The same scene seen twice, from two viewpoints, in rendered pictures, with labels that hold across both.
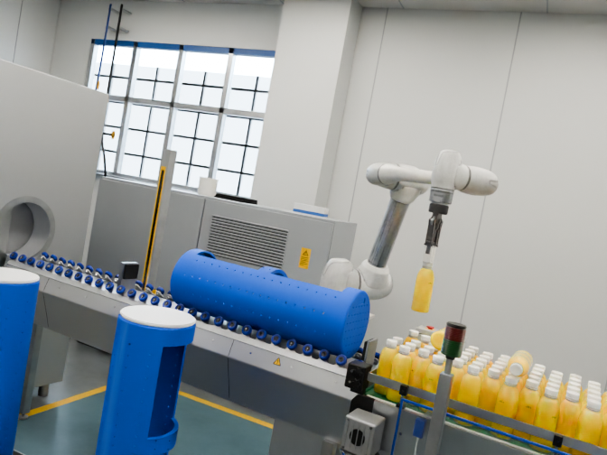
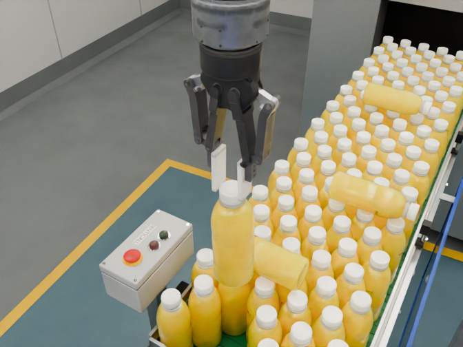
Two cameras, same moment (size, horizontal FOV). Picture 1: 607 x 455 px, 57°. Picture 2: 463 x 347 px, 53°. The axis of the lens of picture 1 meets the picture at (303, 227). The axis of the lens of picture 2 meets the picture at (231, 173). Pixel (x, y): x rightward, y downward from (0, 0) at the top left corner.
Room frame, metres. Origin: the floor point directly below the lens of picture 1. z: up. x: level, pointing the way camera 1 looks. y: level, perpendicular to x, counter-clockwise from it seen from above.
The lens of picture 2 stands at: (2.18, 0.02, 1.85)
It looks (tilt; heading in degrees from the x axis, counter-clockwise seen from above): 39 degrees down; 274
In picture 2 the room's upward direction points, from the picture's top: straight up
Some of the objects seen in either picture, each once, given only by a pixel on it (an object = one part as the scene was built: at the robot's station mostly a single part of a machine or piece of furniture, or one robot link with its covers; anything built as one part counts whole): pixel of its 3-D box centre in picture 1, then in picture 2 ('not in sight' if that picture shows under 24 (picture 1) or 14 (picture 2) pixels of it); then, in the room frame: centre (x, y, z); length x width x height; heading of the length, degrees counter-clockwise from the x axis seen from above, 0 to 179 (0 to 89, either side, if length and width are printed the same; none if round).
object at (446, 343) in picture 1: (452, 347); not in sight; (1.74, -0.52, 1.18); 0.06 x 0.06 x 0.05
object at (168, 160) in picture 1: (145, 295); not in sight; (3.22, 0.83, 0.85); 0.06 x 0.06 x 1.70; 63
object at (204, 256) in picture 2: not in sight; (205, 257); (2.27, -0.64, 1.09); 0.04 x 0.04 x 0.02
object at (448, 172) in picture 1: (449, 170); not in sight; (2.22, -0.52, 1.77); 0.13 x 0.11 x 0.16; 111
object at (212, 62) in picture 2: (437, 215); (231, 74); (2.21, -0.51, 1.59); 0.08 x 0.07 x 0.09; 152
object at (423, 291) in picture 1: (424, 288); (233, 237); (2.21, -0.51, 1.29); 0.07 x 0.07 x 0.19
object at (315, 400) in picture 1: (163, 332); not in sight; (2.72, 0.58, 0.79); 2.17 x 0.29 x 0.34; 63
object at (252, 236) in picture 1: (207, 285); not in sight; (4.56, 0.69, 0.72); 2.15 x 0.54 x 1.45; 67
